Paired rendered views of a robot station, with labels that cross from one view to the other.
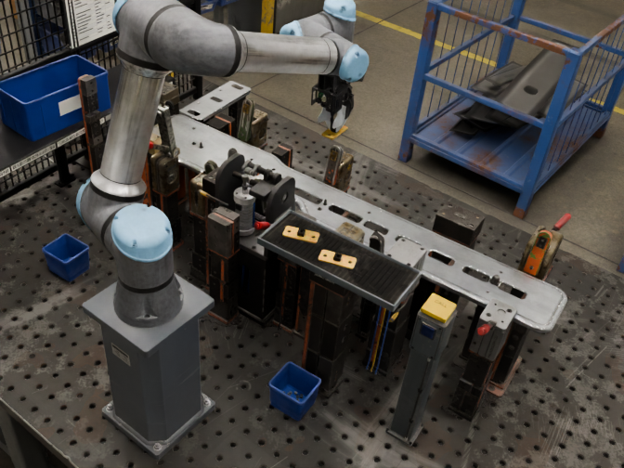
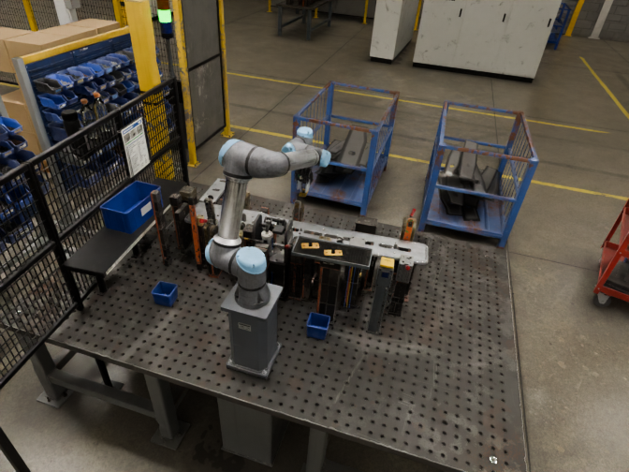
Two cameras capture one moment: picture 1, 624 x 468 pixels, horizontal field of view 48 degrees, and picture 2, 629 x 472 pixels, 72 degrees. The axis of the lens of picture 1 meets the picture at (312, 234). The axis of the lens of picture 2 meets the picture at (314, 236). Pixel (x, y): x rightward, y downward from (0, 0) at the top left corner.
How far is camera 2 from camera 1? 64 cm
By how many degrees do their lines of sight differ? 15
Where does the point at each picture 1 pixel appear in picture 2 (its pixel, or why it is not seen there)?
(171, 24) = (259, 155)
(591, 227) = (397, 216)
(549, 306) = (422, 252)
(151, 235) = (259, 259)
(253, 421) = (302, 346)
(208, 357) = not seen: hidden behind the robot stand
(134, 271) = (253, 280)
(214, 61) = (281, 169)
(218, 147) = not seen: hidden behind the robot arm
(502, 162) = (346, 193)
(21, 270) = (139, 308)
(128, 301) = (248, 297)
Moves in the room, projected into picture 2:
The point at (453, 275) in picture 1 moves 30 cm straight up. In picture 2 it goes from (376, 249) to (385, 201)
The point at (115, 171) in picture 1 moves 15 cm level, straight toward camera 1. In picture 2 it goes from (229, 233) to (248, 253)
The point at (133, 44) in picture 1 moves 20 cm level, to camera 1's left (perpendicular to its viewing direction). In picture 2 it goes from (236, 169) to (181, 173)
